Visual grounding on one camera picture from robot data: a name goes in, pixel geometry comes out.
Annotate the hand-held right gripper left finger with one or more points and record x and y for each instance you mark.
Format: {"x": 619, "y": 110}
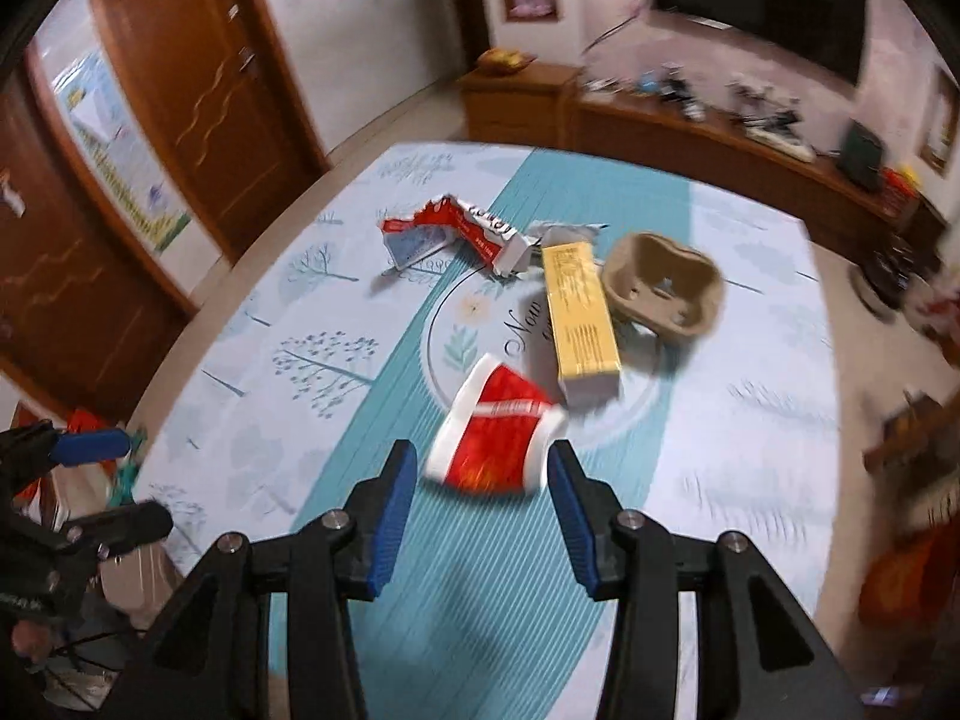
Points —
{"x": 390, "y": 517}

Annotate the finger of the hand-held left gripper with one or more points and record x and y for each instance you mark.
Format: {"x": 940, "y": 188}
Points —
{"x": 90, "y": 446}
{"x": 127, "y": 526}

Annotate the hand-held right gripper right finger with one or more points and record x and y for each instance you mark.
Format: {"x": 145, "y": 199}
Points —
{"x": 577, "y": 525}

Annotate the red white paper cup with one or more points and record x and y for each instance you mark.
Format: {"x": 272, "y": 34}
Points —
{"x": 495, "y": 442}

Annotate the yellow carton box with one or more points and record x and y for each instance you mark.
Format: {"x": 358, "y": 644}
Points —
{"x": 581, "y": 315}

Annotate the brown pulp cup carrier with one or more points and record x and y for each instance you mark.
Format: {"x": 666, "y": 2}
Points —
{"x": 630, "y": 277}

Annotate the torn red white packet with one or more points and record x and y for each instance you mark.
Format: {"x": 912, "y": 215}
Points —
{"x": 480, "y": 225}

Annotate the teal white packet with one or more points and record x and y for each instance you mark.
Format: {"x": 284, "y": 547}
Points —
{"x": 124, "y": 469}

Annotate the brown wooden door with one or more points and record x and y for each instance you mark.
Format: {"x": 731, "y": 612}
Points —
{"x": 202, "y": 90}
{"x": 67, "y": 277}

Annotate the teal white printed tablecloth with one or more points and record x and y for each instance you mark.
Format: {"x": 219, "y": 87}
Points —
{"x": 750, "y": 465}

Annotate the silver foil wrapper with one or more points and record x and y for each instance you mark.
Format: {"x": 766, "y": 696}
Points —
{"x": 570, "y": 229}

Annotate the red plastic object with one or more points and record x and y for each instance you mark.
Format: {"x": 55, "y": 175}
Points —
{"x": 900, "y": 585}

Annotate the long wooden media cabinet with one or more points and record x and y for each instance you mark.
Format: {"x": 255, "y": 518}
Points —
{"x": 712, "y": 165}

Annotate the small wooden cabinet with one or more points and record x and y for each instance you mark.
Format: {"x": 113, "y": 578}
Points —
{"x": 514, "y": 109}

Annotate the white power strip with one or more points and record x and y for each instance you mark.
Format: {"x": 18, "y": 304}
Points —
{"x": 780, "y": 139}

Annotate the clutter of small items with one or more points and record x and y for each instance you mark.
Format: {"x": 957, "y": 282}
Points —
{"x": 675, "y": 94}

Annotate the red basket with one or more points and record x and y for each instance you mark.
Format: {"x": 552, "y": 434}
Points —
{"x": 900, "y": 191}

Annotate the black box appliance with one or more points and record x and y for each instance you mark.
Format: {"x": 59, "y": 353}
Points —
{"x": 861, "y": 156}

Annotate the yellow ornament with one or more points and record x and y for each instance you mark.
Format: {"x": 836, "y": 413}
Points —
{"x": 506, "y": 58}

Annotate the black flat television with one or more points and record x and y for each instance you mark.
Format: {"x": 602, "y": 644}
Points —
{"x": 757, "y": 0}

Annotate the wall poster height chart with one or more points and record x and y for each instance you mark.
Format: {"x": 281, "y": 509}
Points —
{"x": 112, "y": 150}

